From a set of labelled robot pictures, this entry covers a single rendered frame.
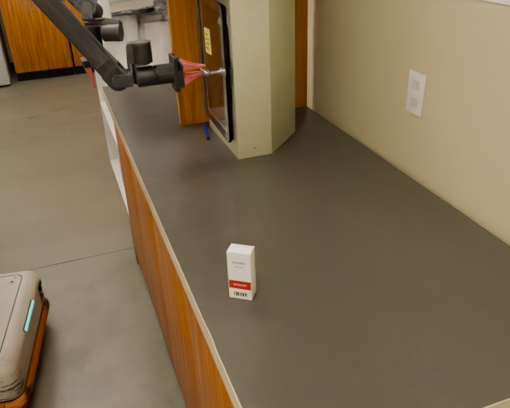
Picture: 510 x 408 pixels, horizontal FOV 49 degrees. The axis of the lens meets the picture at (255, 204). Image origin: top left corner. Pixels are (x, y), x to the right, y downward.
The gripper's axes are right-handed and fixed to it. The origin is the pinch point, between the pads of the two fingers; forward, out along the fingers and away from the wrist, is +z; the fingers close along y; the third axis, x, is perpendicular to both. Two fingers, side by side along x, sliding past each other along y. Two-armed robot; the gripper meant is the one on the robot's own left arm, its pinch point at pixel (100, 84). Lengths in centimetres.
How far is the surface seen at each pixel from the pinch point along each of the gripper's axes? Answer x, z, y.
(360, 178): -73, 16, 60
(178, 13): -9.4, -22.1, 27.3
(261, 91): -46, -4, 41
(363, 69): -44, -6, 76
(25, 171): 203, 109, -47
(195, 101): -9.3, 7.9, 30.2
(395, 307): -125, 16, 38
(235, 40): -46, -20, 34
